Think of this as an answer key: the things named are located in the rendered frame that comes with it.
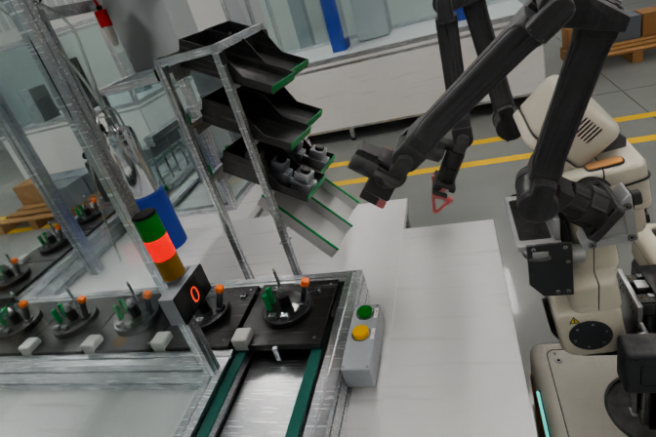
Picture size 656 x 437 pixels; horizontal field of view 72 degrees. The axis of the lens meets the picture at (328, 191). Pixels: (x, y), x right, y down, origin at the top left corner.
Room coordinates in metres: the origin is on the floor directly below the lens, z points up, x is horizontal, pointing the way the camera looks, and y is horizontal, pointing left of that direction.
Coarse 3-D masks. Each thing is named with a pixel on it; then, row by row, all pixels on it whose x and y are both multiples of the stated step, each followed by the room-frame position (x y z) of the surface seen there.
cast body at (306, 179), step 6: (300, 168) 1.22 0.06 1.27; (306, 168) 1.20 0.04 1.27; (294, 174) 1.20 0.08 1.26; (300, 174) 1.19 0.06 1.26; (306, 174) 1.19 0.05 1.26; (312, 174) 1.20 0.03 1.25; (288, 180) 1.23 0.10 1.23; (294, 180) 1.20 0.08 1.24; (300, 180) 1.19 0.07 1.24; (306, 180) 1.18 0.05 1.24; (312, 180) 1.21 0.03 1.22; (294, 186) 1.20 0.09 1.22; (300, 186) 1.19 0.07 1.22; (306, 186) 1.18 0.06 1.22; (312, 186) 1.19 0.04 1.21; (306, 192) 1.18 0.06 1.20
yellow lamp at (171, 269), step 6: (174, 258) 0.83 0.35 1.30; (180, 258) 0.85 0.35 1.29; (156, 264) 0.83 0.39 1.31; (162, 264) 0.82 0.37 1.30; (168, 264) 0.82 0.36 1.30; (174, 264) 0.83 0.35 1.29; (180, 264) 0.84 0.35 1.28; (162, 270) 0.82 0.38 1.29; (168, 270) 0.82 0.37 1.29; (174, 270) 0.83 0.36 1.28; (180, 270) 0.83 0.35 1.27; (162, 276) 0.83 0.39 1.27; (168, 276) 0.82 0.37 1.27; (174, 276) 0.82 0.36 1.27; (180, 276) 0.83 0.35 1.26
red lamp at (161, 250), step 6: (156, 240) 0.83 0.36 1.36; (162, 240) 0.83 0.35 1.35; (168, 240) 0.84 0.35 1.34; (150, 246) 0.82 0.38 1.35; (156, 246) 0.82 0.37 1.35; (162, 246) 0.83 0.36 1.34; (168, 246) 0.84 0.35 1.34; (150, 252) 0.83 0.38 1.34; (156, 252) 0.82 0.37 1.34; (162, 252) 0.83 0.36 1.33; (168, 252) 0.83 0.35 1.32; (174, 252) 0.84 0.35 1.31; (156, 258) 0.82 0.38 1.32; (162, 258) 0.82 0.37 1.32; (168, 258) 0.83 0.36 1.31
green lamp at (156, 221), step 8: (152, 216) 0.84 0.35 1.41; (136, 224) 0.83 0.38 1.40; (144, 224) 0.82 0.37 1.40; (152, 224) 0.83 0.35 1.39; (160, 224) 0.84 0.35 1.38; (144, 232) 0.82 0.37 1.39; (152, 232) 0.83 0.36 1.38; (160, 232) 0.83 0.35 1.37; (144, 240) 0.83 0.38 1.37; (152, 240) 0.82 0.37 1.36
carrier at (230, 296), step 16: (240, 288) 1.16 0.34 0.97; (256, 288) 1.13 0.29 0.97; (208, 304) 1.07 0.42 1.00; (224, 304) 1.06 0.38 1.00; (240, 304) 1.08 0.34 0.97; (208, 320) 1.02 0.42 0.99; (224, 320) 1.03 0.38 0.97; (240, 320) 1.01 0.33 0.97; (208, 336) 0.98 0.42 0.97; (224, 336) 0.96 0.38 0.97
